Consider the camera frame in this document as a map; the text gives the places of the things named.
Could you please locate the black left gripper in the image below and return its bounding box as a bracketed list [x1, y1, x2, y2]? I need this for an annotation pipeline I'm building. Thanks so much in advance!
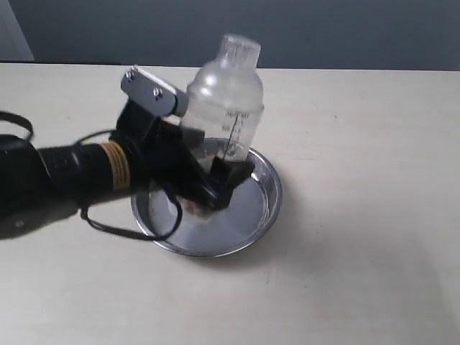
[114, 101, 254, 211]

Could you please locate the round stainless steel dish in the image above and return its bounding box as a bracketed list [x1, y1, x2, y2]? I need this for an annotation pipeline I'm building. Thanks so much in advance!
[131, 148, 282, 258]

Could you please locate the clear plastic shaker bottle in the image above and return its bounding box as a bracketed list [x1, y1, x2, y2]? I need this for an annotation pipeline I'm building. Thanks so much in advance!
[180, 34, 264, 172]

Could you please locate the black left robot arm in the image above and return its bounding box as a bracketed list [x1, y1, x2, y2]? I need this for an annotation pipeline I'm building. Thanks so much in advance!
[1, 101, 254, 239]

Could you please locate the black camera cable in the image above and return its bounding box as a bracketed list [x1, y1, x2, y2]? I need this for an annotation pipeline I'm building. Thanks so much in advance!
[0, 110, 184, 242]

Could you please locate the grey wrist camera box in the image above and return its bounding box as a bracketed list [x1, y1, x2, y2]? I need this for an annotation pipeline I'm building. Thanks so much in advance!
[121, 65, 188, 117]

